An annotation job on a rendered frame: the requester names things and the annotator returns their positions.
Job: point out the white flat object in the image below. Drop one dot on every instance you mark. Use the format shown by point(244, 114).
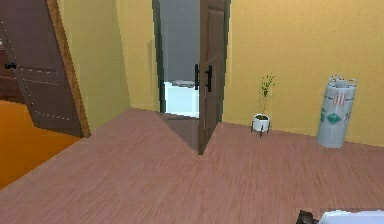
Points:
point(353, 217)

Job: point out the dark brown panelled room door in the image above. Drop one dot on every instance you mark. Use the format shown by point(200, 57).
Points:
point(36, 60)

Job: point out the white bathtub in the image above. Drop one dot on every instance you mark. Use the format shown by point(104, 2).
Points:
point(181, 98)

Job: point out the green plant in white pot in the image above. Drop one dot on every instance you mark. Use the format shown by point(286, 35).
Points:
point(262, 116)

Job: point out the black round door knob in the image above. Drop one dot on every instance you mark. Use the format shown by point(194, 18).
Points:
point(10, 65)

